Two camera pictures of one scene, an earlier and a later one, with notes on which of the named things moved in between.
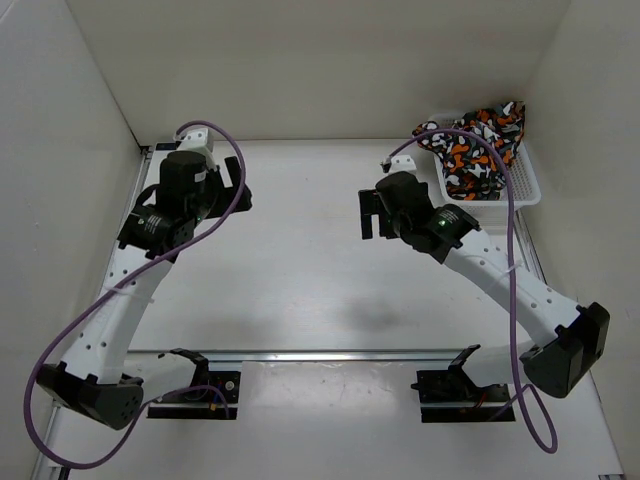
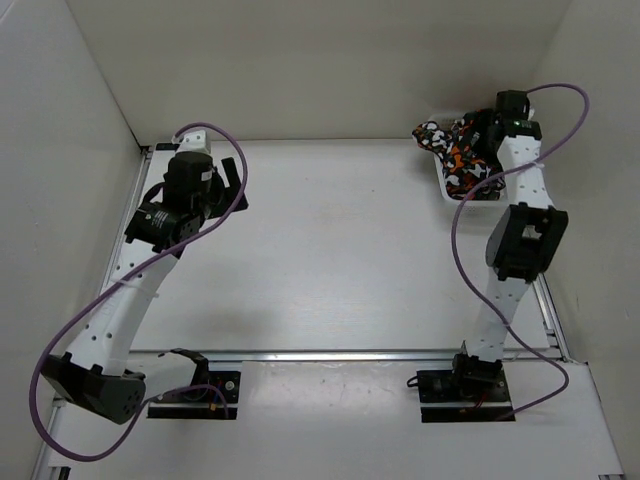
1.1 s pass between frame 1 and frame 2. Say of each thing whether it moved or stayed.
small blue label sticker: stayed
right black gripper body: moved
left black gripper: stayed
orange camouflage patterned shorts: stayed
